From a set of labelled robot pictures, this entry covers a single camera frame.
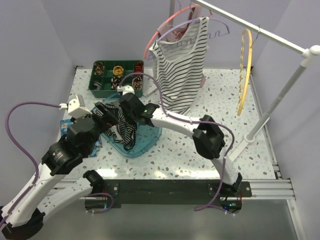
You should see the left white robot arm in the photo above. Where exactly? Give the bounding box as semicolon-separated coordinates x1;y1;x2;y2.
0;102;118;240

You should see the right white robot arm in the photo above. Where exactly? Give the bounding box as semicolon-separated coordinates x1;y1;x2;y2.
119;93;243;197

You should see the pink plastic hanger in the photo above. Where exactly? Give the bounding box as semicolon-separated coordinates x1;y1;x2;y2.
143;4;203;60

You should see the purple plastic hanger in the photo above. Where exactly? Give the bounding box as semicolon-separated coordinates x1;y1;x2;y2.
143;17;231;60

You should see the yellow plastic hanger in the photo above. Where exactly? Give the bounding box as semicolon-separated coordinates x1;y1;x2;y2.
237;28;253;116

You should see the blue floral folded cloth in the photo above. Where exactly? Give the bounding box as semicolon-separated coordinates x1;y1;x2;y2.
60;117;102;158

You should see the brown white patterned sock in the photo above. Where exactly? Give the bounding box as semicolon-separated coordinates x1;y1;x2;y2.
132;76;143;90

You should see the grey black rolled sock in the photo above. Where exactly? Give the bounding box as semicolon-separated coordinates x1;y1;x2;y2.
92;81;102;91

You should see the teal transparent plastic bin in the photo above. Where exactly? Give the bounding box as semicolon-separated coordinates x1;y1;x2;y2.
101;94;162;158

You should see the black beige patterned sock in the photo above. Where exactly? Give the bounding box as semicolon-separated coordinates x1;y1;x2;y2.
110;76;123;90

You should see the green compartment organizer tray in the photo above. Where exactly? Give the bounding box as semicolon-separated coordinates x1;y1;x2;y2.
88;60;144;99

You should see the yellow rolled sock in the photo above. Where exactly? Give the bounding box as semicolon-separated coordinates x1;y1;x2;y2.
112;65;124;77

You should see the red black rolled sock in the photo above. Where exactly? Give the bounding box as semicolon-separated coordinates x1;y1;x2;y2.
133;61;144;73

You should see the brown patterned rolled sock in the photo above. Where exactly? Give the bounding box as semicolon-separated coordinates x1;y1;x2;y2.
93;61;105;76

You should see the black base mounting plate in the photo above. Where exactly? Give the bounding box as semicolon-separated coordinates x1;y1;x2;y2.
74;179;253;210

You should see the white clothes rack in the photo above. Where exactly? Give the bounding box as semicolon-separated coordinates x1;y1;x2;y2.
143;0;320;163

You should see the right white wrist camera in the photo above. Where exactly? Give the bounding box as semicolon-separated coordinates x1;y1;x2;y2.
117;85;135;96

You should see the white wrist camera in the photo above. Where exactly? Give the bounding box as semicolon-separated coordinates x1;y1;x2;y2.
67;94;92;119
117;85;135;96

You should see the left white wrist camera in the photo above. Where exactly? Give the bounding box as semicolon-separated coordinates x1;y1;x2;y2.
67;94;92;119

